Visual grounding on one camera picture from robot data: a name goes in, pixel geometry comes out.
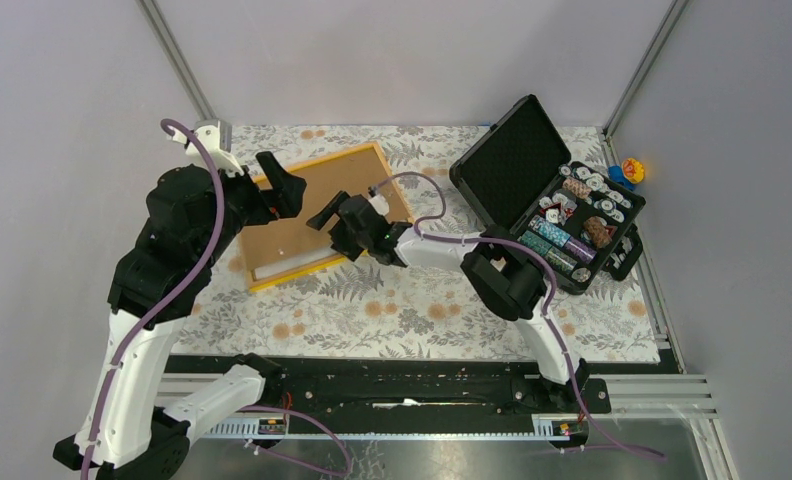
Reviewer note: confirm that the yellow orange toy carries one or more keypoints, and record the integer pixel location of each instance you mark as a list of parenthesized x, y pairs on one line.
[(633, 171)]

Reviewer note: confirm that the left aluminium corner post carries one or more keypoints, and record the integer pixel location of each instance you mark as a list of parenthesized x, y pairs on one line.
[(177, 60)]

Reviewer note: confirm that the right aluminium corner post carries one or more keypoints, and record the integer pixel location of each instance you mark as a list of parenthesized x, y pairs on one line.
[(651, 54)]

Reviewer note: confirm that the floral patterned table mat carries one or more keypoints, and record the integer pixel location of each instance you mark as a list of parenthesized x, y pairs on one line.
[(361, 309)]

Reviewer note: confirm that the black poker chip case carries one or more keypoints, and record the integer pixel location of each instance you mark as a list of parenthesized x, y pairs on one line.
[(515, 172)]

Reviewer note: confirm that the yellow wooden picture frame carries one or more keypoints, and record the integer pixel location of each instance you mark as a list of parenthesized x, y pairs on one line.
[(263, 278)]

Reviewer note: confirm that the brown chip stack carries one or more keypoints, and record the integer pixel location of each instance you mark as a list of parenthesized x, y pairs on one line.
[(599, 231)]

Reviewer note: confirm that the building and sky photo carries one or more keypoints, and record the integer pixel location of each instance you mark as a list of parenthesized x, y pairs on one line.
[(289, 265)]

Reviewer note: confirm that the blue white chip stack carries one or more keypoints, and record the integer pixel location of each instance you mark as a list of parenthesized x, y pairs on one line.
[(549, 231)]

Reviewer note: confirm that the aluminium corner post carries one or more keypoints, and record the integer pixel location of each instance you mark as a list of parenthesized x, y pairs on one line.
[(651, 54), (177, 60)]

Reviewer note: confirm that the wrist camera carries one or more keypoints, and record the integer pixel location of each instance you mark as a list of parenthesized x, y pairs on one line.
[(378, 202), (216, 137)]

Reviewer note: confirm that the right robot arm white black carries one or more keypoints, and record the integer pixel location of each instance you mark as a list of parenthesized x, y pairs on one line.
[(512, 281)]

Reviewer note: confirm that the blue toy piece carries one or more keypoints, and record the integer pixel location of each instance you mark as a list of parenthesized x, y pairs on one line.
[(616, 175)]

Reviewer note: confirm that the purple chip stack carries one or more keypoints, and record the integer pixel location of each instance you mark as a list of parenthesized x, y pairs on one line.
[(580, 250)]

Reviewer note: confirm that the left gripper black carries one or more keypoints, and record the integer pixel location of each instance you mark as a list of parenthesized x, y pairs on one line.
[(284, 200)]

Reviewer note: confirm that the white slotted cable duct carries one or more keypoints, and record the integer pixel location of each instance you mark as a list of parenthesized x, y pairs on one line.
[(523, 428)]

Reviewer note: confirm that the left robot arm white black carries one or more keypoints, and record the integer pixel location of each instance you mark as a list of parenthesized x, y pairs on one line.
[(194, 215)]

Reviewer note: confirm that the green chip stack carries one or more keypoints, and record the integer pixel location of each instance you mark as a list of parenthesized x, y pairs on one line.
[(536, 243)]

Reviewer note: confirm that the brown cardboard backing board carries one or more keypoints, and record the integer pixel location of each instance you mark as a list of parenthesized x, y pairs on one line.
[(316, 212)]

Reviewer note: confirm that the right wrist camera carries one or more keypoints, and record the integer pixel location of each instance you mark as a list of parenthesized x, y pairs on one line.
[(378, 202)]

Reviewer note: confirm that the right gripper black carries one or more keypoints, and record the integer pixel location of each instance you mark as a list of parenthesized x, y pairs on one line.
[(348, 249)]

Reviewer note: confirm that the pink patterned chip stack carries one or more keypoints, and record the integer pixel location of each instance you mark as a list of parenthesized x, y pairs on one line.
[(578, 188)]

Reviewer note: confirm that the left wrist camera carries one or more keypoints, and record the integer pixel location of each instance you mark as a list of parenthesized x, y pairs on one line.
[(216, 137)]

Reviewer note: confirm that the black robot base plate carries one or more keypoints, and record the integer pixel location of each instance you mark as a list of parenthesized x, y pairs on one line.
[(376, 392)]

